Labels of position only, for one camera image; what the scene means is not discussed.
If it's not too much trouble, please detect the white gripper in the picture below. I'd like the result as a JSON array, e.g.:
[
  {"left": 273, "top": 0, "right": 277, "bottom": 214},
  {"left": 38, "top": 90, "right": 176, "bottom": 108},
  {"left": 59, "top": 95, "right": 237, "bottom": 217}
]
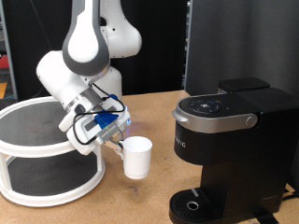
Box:
[{"left": 58, "top": 100, "right": 132, "bottom": 158}]

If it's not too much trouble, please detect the white two-tier turntable shelf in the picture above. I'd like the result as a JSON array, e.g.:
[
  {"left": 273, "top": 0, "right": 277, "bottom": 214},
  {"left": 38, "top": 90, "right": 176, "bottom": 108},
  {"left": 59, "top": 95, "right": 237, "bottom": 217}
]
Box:
[{"left": 0, "top": 95, "right": 107, "bottom": 208}]

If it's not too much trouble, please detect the grey metal shelf post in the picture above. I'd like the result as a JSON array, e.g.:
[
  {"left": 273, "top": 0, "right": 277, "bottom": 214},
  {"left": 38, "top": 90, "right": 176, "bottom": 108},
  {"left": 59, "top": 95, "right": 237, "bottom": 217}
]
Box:
[{"left": 0, "top": 0, "right": 18, "bottom": 99}]

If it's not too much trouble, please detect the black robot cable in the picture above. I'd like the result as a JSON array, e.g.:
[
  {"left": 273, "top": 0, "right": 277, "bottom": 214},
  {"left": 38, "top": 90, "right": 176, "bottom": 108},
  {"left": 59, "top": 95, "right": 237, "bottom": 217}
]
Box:
[{"left": 29, "top": 0, "right": 126, "bottom": 146}]

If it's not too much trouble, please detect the black backdrop curtain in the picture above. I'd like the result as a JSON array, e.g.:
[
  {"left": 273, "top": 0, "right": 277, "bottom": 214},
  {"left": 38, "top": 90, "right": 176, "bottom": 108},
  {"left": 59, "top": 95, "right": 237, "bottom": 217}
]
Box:
[{"left": 3, "top": 0, "right": 188, "bottom": 101}]

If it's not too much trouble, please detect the black Keurig coffee machine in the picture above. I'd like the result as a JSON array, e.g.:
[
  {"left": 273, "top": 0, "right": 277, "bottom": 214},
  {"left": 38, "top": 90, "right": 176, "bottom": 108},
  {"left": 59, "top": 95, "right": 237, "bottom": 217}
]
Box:
[{"left": 168, "top": 77, "right": 299, "bottom": 224}]

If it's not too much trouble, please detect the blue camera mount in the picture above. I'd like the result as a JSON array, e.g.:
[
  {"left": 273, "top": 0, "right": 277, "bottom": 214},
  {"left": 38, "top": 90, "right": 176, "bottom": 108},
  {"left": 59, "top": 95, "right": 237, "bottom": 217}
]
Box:
[{"left": 93, "top": 93, "right": 120, "bottom": 130}]

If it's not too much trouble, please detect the dark grey partition panel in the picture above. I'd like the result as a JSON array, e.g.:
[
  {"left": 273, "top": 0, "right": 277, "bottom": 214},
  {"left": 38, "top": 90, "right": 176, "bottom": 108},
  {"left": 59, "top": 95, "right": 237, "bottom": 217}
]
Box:
[{"left": 183, "top": 0, "right": 299, "bottom": 101}]

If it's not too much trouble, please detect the black power cord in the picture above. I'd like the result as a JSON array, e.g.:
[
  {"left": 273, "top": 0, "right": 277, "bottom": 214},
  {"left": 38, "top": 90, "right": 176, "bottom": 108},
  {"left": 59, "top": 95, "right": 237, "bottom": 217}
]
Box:
[{"left": 281, "top": 186, "right": 299, "bottom": 203}]

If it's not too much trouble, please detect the white mug green-marked handle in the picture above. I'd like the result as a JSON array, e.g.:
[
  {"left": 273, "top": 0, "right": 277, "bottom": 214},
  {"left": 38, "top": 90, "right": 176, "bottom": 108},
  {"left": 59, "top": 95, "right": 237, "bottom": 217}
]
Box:
[{"left": 117, "top": 135, "right": 153, "bottom": 180}]

